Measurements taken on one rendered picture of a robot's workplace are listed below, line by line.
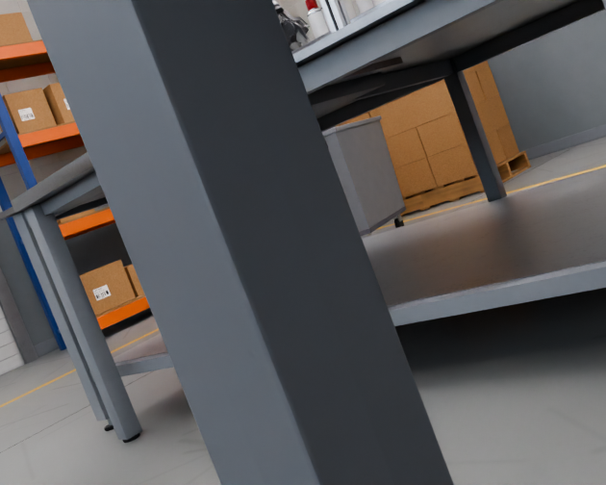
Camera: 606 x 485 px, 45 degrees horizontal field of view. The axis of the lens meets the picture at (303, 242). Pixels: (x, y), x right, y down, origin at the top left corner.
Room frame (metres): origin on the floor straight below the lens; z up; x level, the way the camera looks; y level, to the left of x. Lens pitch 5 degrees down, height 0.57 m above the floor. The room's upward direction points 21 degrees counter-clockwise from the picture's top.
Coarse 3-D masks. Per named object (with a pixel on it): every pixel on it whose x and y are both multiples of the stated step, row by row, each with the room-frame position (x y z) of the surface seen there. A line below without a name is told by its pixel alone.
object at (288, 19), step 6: (276, 6) 2.41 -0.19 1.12; (282, 12) 2.45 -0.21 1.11; (288, 18) 2.44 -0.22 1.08; (294, 18) 2.41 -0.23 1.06; (300, 18) 2.43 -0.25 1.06; (282, 24) 2.39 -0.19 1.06; (288, 24) 2.38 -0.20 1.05; (300, 24) 2.42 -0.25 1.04; (288, 30) 2.38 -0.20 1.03; (306, 30) 2.41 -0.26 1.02; (288, 36) 2.39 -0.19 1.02; (294, 36) 2.39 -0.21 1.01; (300, 42) 2.45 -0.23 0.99
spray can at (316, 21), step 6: (306, 0) 2.31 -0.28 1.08; (312, 0) 2.30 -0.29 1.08; (312, 6) 2.30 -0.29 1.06; (312, 12) 2.30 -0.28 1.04; (318, 12) 2.29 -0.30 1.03; (312, 18) 2.30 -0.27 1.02; (318, 18) 2.29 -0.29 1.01; (312, 24) 2.30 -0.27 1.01; (318, 24) 2.29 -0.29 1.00; (324, 24) 2.30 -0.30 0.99; (318, 30) 2.29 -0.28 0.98; (324, 30) 2.29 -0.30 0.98; (318, 36) 2.30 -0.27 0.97
